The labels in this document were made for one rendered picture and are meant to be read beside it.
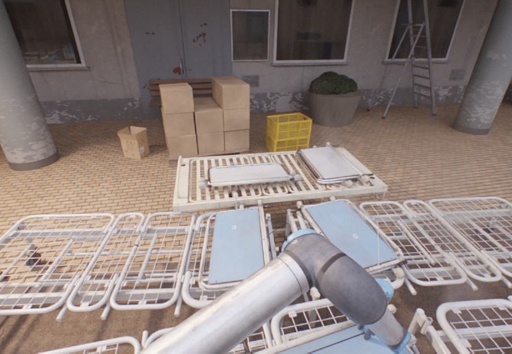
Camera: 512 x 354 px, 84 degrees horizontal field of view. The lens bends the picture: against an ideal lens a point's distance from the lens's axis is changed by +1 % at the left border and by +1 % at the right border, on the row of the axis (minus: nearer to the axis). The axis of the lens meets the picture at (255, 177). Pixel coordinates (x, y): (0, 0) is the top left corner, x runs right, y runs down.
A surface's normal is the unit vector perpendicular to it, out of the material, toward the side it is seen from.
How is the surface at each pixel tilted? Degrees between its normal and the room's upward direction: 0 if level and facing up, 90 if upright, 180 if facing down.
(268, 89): 90
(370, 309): 71
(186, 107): 90
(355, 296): 64
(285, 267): 18
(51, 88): 90
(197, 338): 25
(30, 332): 0
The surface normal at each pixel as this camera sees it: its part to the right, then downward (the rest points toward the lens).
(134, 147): -0.29, 0.46
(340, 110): 0.10, 0.64
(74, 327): 0.01, -0.88
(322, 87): -0.39, 0.16
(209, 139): 0.34, 0.46
